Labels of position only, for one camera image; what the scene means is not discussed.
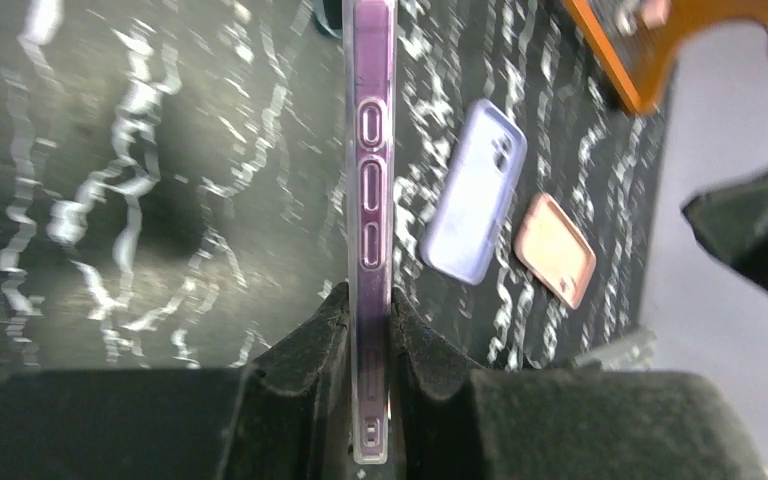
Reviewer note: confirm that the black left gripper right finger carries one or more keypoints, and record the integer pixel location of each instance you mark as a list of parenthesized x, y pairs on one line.
[(463, 421)]

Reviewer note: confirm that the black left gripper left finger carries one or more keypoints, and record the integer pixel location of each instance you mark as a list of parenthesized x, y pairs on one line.
[(284, 415)]

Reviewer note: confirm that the clear phone case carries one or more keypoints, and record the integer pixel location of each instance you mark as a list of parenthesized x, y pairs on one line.
[(349, 199)]

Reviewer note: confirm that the red-edged black phone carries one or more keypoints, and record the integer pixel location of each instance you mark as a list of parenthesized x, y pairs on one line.
[(371, 166)]

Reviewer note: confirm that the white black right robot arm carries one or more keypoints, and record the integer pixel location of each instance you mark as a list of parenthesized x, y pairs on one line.
[(731, 224)]

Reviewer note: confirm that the lavender phone case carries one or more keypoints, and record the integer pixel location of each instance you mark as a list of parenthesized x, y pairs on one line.
[(483, 172)]

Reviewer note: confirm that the pink phone case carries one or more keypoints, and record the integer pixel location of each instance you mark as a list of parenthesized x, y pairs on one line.
[(555, 250)]

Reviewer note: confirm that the orange wooden shelf rack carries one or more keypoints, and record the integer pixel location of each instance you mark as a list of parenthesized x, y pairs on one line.
[(637, 42)]

